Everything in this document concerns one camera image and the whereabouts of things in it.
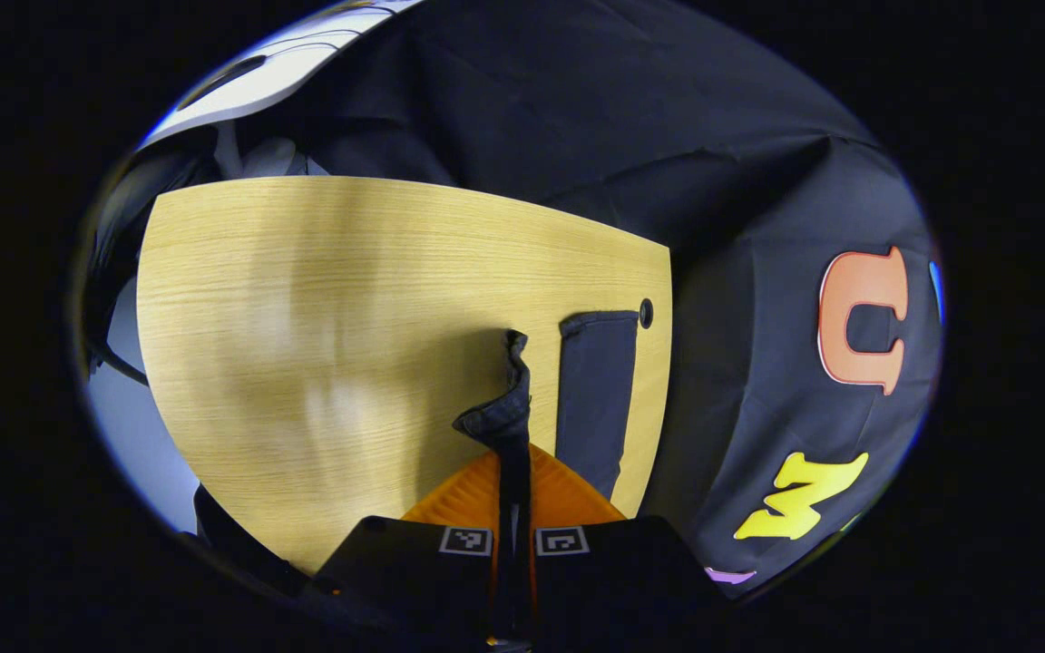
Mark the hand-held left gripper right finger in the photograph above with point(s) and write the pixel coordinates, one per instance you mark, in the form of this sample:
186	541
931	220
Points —
613	571

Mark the dark jeans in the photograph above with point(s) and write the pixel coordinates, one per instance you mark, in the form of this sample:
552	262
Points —
597	390

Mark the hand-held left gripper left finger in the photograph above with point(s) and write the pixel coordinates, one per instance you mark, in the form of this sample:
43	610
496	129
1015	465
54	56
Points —
414	571

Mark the black backdrop cloth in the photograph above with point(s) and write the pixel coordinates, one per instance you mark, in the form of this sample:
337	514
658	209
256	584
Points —
668	136

